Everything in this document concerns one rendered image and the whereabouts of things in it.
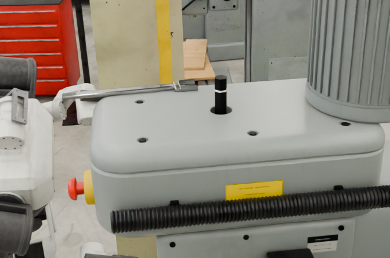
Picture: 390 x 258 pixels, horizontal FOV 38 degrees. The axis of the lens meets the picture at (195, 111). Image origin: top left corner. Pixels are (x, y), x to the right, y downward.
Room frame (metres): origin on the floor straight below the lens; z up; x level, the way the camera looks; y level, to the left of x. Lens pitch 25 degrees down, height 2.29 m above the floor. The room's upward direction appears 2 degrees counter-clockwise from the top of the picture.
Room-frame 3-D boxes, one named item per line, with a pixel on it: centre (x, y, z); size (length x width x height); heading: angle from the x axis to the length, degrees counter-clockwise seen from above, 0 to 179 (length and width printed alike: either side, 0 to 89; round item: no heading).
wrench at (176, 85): (0.94, 0.12, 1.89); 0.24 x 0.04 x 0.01; 99
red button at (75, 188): (0.83, 0.21, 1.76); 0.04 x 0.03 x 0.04; 6
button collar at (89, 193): (0.83, 0.18, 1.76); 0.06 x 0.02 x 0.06; 6
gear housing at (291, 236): (0.86, -0.09, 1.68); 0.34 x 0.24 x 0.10; 96
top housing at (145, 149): (0.86, -0.06, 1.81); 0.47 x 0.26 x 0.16; 96
